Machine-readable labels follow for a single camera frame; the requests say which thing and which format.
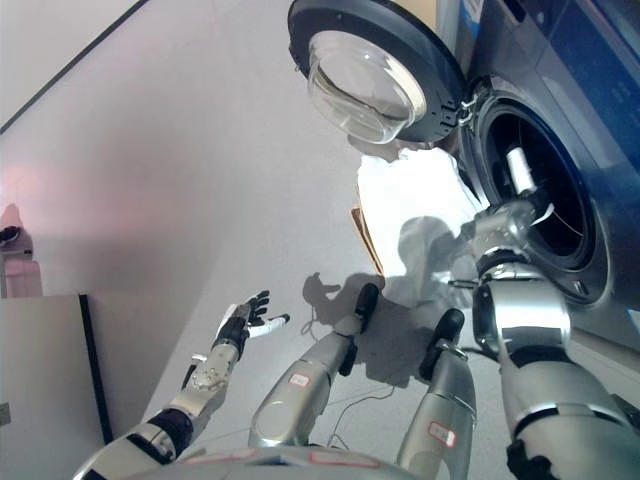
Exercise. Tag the silver robot torso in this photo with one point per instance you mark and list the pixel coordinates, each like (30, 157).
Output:
(280, 465)

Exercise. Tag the brown wicker laundry basket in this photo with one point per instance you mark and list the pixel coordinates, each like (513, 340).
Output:
(370, 245)

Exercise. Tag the round washing machine door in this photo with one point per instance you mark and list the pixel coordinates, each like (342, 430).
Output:
(430, 60)

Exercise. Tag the white cloth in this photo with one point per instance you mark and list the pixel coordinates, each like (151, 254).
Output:
(400, 190)

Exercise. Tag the silver right robot leg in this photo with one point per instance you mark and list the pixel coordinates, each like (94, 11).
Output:
(447, 400)

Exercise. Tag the white panel with black edge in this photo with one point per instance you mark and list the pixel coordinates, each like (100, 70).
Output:
(45, 375)

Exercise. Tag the white background machine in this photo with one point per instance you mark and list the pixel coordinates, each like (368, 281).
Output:
(17, 260)

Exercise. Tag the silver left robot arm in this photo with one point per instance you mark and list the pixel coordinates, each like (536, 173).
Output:
(205, 380)

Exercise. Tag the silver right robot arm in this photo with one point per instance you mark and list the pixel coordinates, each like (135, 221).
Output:
(525, 310)

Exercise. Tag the grey front-load washing machine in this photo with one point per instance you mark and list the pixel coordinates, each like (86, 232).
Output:
(600, 125)

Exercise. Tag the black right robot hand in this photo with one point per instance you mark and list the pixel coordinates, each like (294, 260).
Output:
(522, 172)

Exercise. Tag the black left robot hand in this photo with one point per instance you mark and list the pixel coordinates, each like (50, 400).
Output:
(240, 322)

